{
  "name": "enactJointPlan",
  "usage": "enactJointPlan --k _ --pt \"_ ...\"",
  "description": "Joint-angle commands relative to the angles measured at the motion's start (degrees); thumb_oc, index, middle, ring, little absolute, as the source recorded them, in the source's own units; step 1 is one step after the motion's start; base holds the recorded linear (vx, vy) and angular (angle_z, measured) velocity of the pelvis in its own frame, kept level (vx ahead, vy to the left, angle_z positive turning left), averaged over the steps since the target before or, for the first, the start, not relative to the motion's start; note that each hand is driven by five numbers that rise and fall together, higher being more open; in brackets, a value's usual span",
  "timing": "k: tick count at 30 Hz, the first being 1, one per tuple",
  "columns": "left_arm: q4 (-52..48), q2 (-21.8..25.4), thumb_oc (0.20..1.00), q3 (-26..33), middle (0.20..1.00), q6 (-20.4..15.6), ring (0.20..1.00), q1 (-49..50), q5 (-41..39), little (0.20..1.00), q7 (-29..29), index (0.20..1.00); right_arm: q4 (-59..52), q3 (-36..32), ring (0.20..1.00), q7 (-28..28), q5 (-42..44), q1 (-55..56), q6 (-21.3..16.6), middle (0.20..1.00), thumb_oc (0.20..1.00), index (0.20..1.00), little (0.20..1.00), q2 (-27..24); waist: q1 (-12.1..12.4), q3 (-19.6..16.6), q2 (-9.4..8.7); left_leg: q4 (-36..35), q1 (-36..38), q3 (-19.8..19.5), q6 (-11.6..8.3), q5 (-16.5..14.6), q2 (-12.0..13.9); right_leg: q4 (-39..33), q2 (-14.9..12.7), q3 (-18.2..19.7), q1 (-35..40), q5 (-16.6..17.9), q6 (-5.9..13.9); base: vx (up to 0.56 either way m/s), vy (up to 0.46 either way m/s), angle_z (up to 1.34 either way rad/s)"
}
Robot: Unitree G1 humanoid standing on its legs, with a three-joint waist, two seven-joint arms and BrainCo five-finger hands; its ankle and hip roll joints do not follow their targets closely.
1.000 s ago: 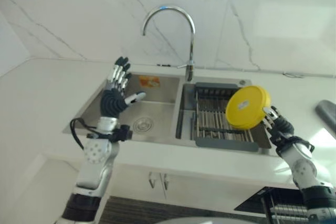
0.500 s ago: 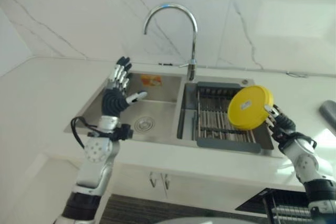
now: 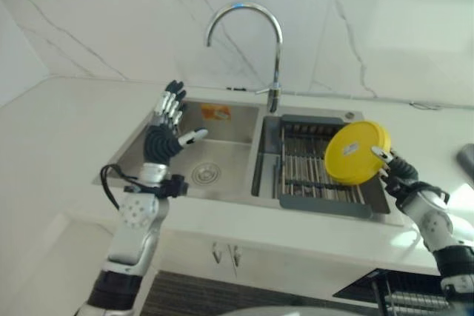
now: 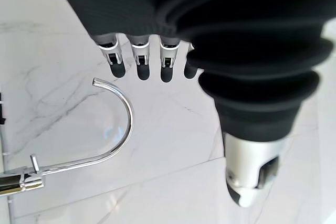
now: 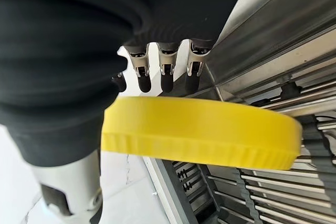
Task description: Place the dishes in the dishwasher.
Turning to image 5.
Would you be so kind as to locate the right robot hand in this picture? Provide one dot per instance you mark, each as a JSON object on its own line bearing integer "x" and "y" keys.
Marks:
{"x": 65, "y": 37}

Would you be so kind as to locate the yellow round plastic dish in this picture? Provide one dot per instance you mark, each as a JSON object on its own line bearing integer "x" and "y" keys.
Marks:
{"x": 199, "y": 132}

